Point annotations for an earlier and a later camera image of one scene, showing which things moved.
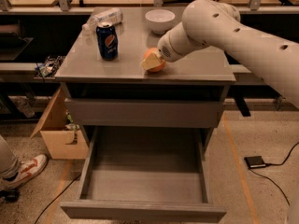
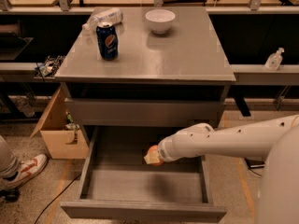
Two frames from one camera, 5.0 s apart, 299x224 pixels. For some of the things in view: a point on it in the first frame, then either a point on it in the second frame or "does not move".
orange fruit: x=149 y=51 → x=155 y=147
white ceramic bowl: x=160 y=21 does not move
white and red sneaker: x=26 y=171 does not move
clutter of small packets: x=49 y=67 does not move
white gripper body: x=165 y=49 → x=163 y=151
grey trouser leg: x=9 y=163 does not move
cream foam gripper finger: x=151 y=61 → x=151 y=158
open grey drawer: x=147 y=174 does not move
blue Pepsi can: x=107 y=40 does not move
